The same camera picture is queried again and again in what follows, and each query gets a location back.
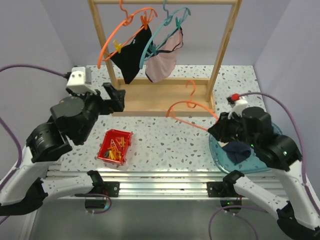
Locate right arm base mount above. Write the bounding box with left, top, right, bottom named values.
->
left=206, top=170, right=245, bottom=198

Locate wooden clothes rack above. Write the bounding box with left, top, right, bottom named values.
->
left=88, top=0, right=242, bottom=117

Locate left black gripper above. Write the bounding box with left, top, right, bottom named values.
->
left=69, top=81, right=127, bottom=142

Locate yellow clip on left hanger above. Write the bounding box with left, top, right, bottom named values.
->
left=113, top=40, right=123, bottom=54

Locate teal clip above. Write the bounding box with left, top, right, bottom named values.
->
left=147, top=44, right=157, bottom=57
left=175, top=17, right=184, bottom=30

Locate red bin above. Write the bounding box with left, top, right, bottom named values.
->
left=97, top=129, right=133, bottom=166

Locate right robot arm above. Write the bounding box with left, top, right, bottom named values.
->
left=207, top=107, right=320, bottom=240

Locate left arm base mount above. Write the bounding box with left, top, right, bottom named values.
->
left=75, top=170, right=120, bottom=198

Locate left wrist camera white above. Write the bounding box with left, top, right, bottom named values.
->
left=66, top=66, right=96, bottom=94

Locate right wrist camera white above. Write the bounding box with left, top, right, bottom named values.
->
left=227, top=93, right=248, bottom=120

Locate pink underwear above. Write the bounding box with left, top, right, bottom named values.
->
left=145, top=28, right=184, bottom=83

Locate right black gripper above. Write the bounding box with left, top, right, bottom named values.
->
left=207, top=110, right=258, bottom=148

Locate orange hanger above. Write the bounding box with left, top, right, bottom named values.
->
left=97, top=0, right=158, bottom=68
left=165, top=79, right=219, bottom=132

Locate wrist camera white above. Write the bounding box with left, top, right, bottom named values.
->
left=227, top=93, right=248, bottom=120
left=66, top=66, right=96, bottom=94

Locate navy underwear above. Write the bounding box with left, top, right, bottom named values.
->
left=219, top=141, right=251, bottom=165

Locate black underwear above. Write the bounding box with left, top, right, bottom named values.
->
left=110, top=26, right=152, bottom=85

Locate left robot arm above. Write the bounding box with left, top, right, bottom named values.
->
left=0, top=82, right=126, bottom=218

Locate blue transparent tray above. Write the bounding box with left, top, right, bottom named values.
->
left=208, top=135, right=269, bottom=174

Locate orange clip on left hanger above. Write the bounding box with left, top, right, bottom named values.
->
left=140, top=15, right=149, bottom=30

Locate teal hanger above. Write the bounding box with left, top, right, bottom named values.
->
left=139, top=0, right=191, bottom=69

